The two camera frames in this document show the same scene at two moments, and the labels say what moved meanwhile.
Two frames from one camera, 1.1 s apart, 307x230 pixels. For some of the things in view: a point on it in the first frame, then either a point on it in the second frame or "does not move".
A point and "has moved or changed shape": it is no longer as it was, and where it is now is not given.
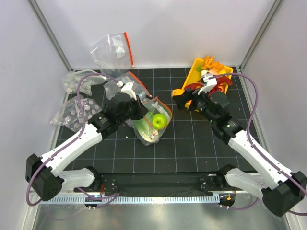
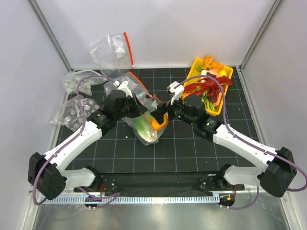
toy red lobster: [215, 90] does not move
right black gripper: [180, 99] -> [162, 108]
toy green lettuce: [145, 127] does not move
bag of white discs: [70, 79] does not move
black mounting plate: [160, 183] does not move
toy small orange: [178, 92] has moved or changed shape
